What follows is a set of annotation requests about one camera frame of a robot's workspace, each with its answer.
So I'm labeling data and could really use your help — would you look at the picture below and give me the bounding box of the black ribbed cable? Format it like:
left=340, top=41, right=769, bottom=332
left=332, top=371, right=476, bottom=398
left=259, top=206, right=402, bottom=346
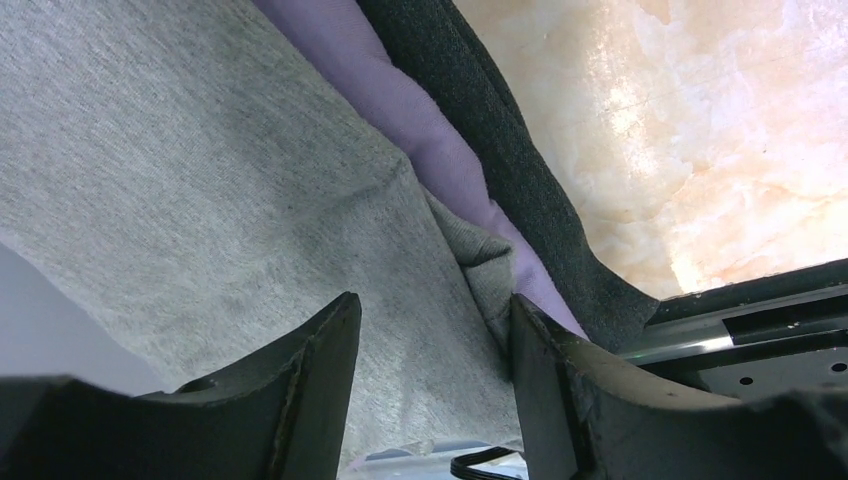
left=450, top=447, right=525, bottom=480

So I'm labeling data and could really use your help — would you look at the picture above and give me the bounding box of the black garment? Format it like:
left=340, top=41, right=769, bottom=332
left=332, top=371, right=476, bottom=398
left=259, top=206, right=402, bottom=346
left=359, top=0, right=659, bottom=352

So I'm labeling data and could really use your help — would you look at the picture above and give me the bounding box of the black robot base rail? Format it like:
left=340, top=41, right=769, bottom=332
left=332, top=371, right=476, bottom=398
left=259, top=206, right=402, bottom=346
left=619, top=260, right=847, bottom=400

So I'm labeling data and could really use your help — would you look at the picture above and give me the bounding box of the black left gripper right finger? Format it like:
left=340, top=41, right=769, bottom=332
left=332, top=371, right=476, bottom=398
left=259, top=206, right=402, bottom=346
left=509, top=295, right=847, bottom=479

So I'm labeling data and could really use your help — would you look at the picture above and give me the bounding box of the grey garment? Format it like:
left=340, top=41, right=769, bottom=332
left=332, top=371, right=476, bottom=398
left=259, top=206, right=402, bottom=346
left=1, top=1, right=521, bottom=461

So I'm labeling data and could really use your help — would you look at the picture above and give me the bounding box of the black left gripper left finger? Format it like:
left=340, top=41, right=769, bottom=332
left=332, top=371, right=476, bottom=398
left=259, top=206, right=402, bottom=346
left=1, top=292, right=361, bottom=479

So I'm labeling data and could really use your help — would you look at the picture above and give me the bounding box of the purple garment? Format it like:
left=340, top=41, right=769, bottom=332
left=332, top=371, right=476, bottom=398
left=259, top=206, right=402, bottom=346
left=256, top=0, right=584, bottom=335

